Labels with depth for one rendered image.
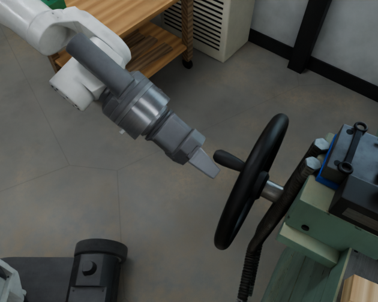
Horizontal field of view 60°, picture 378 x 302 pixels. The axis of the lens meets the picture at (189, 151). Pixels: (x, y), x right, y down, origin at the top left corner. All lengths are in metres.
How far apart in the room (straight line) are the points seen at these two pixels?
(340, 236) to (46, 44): 0.53
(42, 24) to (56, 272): 0.96
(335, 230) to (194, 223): 1.02
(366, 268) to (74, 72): 0.50
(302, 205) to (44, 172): 1.42
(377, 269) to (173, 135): 0.35
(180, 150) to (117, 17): 1.15
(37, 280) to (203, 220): 0.69
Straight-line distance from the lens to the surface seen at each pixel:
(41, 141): 1.86
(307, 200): 0.49
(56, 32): 0.57
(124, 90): 0.48
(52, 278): 1.33
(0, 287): 0.87
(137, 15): 1.56
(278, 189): 0.64
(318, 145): 0.53
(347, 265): 0.54
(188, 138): 0.48
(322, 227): 0.53
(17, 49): 2.47
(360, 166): 0.50
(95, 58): 0.47
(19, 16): 0.58
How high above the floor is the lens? 1.37
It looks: 56 degrees down
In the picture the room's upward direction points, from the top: straight up
